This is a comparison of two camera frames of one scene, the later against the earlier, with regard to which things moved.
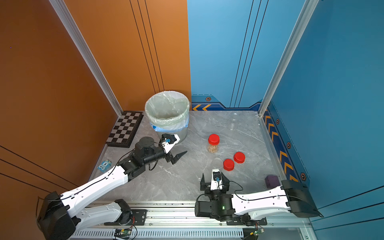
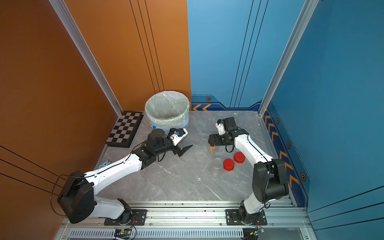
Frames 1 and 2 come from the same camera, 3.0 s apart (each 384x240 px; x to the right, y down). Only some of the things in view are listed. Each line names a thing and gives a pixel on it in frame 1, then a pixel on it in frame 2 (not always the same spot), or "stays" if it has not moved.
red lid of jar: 228,164 stays
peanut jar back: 212,149 stays
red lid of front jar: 239,157 stays
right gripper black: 202,187 -> 211,137
